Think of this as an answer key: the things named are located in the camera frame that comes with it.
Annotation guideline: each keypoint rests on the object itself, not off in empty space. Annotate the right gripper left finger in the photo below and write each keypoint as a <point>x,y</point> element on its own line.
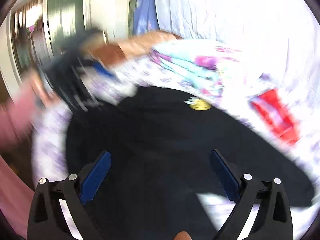
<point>46,219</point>

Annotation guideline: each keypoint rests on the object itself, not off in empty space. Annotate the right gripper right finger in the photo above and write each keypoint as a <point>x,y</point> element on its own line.
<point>273,220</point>

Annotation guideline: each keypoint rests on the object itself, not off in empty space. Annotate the black pants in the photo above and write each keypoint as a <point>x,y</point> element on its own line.
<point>160,148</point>

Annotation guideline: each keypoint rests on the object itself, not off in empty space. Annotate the pink sleeved forearm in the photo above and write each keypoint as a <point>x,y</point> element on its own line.
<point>16,196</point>

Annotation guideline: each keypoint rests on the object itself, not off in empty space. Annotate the person right hand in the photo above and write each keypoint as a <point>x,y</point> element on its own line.
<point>183,235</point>

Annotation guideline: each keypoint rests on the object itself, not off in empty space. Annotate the brown orange pillow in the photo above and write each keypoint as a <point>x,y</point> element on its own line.
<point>112,54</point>

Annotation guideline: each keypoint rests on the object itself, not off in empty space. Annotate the blue patterned cloth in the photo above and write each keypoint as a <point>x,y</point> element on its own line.
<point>145,17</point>

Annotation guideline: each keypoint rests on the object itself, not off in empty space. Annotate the red folded garment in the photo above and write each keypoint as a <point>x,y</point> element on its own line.
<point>276,116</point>

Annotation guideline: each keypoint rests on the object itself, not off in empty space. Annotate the purple floral bed sheet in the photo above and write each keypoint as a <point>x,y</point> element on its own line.
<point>236,86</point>

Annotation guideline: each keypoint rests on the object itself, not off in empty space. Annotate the folded colourful floral quilt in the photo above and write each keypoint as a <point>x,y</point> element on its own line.
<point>201,62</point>

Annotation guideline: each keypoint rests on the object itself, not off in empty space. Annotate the window with white frame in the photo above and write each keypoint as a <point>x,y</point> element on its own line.
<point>32,30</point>

